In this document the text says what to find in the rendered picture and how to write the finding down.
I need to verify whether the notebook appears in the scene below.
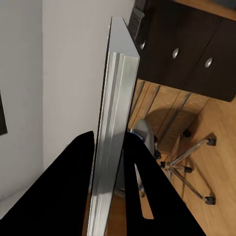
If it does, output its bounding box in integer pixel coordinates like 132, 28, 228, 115
86, 16, 142, 236

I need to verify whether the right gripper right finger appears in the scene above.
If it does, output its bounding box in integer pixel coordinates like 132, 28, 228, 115
123, 131, 206, 236

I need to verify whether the swivel chair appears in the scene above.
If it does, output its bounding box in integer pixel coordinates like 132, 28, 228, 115
88, 119, 215, 205

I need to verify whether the keyboard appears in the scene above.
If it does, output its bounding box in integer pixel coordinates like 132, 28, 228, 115
128, 7, 145, 41

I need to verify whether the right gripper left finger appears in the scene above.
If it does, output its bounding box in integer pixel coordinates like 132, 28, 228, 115
0, 131, 95, 236

